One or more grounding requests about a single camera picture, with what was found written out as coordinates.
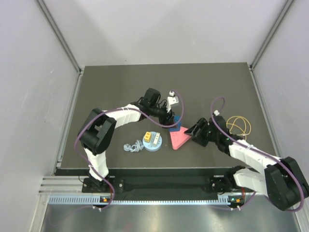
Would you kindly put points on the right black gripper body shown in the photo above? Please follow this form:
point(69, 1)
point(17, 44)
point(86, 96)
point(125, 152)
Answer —
point(205, 134)

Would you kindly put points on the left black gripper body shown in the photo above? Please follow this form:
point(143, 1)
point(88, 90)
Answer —
point(162, 119)

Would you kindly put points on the blue cube plug adapter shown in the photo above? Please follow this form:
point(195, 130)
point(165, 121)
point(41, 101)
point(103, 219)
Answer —
point(177, 127)

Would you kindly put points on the pink triangular power strip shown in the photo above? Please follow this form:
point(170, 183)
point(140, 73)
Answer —
point(179, 138)

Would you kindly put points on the white square charger plug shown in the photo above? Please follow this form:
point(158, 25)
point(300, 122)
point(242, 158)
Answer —
point(156, 139)

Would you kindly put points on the yellow plug adapter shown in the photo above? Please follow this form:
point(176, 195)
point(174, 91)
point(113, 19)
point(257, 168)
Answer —
point(147, 136)

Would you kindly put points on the light blue round socket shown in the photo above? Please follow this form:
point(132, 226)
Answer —
point(152, 141)

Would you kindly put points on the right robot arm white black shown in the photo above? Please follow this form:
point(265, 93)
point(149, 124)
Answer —
point(280, 180)

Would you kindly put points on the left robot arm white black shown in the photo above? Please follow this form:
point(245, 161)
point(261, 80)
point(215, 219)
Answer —
point(96, 133)

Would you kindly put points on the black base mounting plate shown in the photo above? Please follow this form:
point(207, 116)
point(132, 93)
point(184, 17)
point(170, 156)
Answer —
point(197, 180)

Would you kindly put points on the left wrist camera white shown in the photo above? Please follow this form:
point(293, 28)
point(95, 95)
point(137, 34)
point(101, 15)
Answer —
point(172, 100)

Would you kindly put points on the left aluminium frame post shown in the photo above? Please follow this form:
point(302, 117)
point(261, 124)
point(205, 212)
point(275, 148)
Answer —
point(58, 34)

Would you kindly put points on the aluminium frame post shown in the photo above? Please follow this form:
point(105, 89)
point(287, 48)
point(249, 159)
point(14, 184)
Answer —
point(58, 34)
point(272, 32)

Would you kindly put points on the right aluminium frame post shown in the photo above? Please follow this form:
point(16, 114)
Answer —
point(272, 32)

